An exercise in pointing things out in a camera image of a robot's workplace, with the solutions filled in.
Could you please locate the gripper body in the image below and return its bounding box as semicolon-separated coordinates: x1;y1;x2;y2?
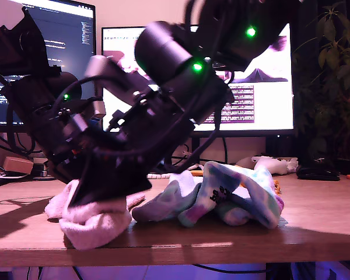
22;106;87;179
90;84;193;154

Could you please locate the pink fluffy sock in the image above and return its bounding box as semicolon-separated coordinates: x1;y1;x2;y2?
59;199;132;251
44;178;146;219

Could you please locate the white lavender sock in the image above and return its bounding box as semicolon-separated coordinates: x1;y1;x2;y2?
131;170;204;223

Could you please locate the tie-dye sock with lettering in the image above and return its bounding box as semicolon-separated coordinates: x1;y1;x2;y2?
177;161;285;230

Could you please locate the orange sock with frilled cuff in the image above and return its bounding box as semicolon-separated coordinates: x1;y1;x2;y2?
191;170;282;195

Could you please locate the black monitor stand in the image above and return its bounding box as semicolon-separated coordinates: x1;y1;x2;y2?
191;136;201;164

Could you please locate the dark monitor with code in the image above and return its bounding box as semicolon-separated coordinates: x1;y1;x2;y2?
0;0;98;134

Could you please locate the large monitor with white screen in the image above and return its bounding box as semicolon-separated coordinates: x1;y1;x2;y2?
101;22;295;140

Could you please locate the white game controller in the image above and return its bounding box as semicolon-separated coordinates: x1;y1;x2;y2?
236;155;299;177

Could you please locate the white spiral cable wrap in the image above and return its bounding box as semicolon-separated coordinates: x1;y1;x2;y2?
147;164;200;179

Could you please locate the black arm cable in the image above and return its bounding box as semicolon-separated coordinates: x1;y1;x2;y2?
5;101;37;157
163;69;236;176

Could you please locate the arm camera box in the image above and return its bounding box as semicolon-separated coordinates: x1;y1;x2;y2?
83;54;152;109
71;97;106;134

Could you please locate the black monitor cable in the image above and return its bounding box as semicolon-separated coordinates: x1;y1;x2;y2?
204;137;229;166

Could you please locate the black cable under table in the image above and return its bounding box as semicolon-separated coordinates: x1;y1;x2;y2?
192;264;268;275

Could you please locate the black table frame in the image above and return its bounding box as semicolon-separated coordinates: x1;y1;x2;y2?
265;262;292;280

